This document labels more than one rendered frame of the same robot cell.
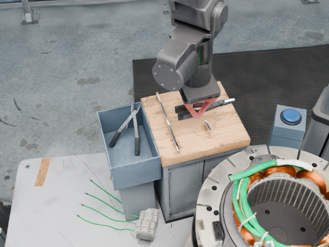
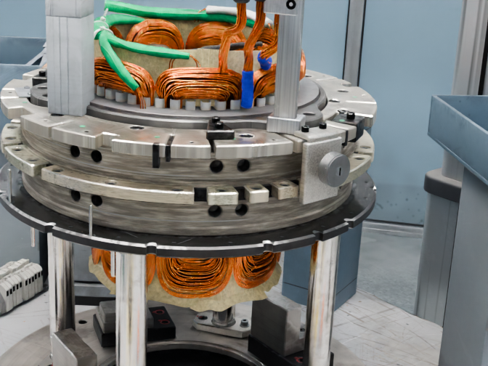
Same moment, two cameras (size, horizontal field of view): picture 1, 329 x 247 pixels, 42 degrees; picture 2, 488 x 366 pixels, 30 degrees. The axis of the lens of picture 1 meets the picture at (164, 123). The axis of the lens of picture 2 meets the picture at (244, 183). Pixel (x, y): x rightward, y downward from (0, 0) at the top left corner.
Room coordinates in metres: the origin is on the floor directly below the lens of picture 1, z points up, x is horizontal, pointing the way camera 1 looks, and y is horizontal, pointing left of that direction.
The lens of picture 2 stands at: (-0.37, -0.43, 1.28)
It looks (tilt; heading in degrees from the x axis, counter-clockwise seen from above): 19 degrees down; 13
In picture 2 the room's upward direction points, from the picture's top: 3 degrees clockwise
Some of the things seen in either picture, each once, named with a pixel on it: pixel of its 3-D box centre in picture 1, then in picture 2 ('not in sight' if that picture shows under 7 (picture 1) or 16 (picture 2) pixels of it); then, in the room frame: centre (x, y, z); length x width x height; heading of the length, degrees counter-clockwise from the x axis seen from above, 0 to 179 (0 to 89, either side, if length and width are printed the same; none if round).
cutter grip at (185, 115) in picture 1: (187, 114); not in sight; (0.57, -0.05, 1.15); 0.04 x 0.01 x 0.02; 103
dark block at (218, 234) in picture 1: (217, 230); (46, 76); (0.34, -0.09, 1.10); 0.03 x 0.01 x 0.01; 5
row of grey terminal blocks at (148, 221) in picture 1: (147, 223); (9, 284); (0.51, 0.05, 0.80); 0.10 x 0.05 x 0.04; 167
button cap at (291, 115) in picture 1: (291, 115); not in sight; (0.65, -0.30, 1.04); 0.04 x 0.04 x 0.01
